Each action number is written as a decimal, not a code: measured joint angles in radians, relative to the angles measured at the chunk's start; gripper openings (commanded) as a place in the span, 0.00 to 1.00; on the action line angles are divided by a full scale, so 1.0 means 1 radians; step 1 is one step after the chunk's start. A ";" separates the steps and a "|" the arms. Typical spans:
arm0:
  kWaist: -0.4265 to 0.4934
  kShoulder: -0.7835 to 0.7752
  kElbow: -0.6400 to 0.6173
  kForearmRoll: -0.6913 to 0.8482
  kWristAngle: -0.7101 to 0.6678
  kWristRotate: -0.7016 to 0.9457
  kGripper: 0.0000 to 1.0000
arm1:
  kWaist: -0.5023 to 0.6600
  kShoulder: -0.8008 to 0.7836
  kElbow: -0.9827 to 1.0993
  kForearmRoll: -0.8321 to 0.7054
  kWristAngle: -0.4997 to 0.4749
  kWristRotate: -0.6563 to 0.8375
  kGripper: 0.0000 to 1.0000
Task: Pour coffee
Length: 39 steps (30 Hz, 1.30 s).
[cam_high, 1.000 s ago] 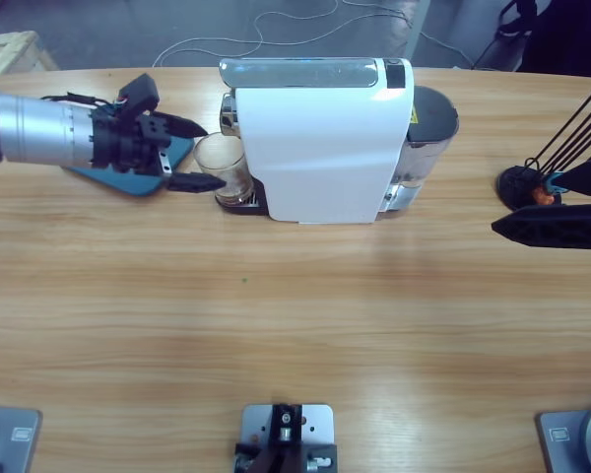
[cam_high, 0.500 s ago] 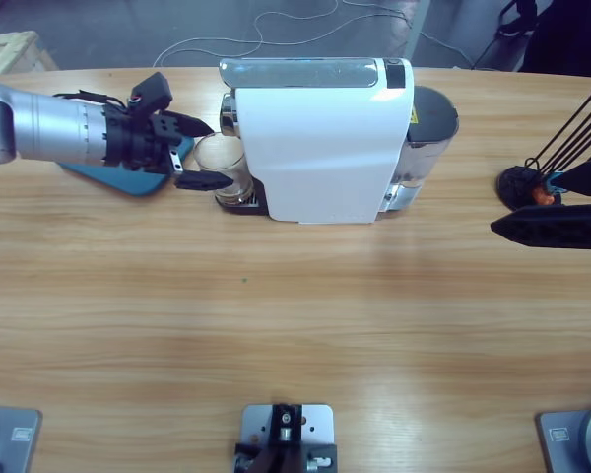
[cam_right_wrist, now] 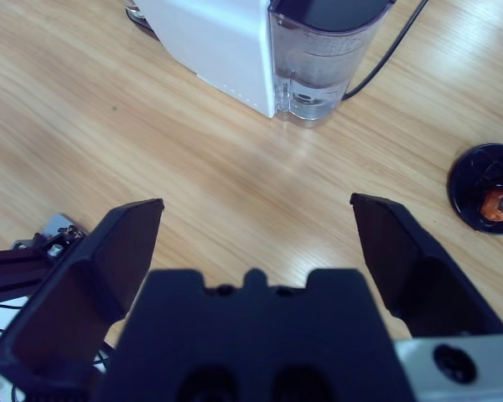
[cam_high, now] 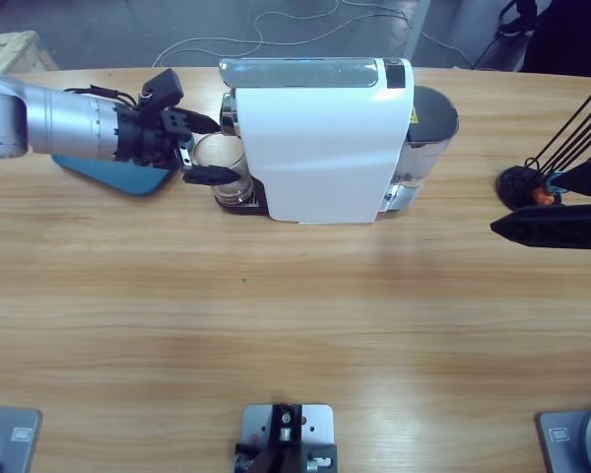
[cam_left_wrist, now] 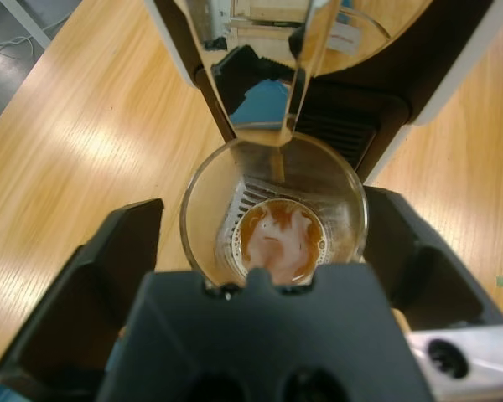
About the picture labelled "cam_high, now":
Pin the black chair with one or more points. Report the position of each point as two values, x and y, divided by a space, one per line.
519 15

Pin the blue plastic tray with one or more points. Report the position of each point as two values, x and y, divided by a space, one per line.
128 180

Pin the clear water tank black lid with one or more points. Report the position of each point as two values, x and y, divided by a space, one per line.
431 118

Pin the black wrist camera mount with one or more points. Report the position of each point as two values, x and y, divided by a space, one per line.
162 88

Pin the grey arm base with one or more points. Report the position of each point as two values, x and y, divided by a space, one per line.
566 436
15 433

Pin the black capsule holder with rods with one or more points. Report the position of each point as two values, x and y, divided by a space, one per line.
514 184

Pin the orange coffee capsule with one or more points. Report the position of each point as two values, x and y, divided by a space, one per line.
542 196

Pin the black drip tray metal grate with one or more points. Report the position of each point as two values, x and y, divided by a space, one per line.
253 210

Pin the person in dark clothes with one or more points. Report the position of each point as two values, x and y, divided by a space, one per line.
571 34

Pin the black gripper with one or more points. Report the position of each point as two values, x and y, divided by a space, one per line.
138 138

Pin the grey metal post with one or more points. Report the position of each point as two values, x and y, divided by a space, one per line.
417 29

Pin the blue coffee capsule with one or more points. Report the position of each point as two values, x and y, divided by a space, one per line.
554 181

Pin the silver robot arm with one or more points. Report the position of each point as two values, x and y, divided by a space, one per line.
54 123

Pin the grey plate mount black post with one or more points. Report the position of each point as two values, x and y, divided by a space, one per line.
288 428

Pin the silver coffee machine lever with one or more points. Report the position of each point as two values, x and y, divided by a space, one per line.
300 73

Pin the clear drinking glass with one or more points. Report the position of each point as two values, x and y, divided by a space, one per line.
216 153

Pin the white capsule coffee machine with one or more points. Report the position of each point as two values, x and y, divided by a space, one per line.
320 157

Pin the light wooden crate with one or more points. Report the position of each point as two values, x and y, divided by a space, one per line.
10 51

